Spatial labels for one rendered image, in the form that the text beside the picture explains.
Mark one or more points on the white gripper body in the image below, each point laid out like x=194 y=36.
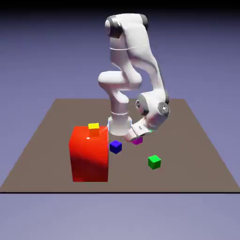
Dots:
x=138 y=129

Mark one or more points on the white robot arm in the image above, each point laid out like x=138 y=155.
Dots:
x=129 y=56

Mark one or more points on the small purple cube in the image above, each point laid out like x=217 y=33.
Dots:
x=138 y=141

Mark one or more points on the small blue cube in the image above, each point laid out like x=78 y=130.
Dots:
x=115 y=147

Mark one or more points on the small green cube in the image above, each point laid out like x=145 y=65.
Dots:
x=154 y=162

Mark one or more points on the small yellow cube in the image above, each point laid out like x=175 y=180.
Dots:
x=93 y=129

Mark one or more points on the large red box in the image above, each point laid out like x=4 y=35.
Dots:
x=89 y=155

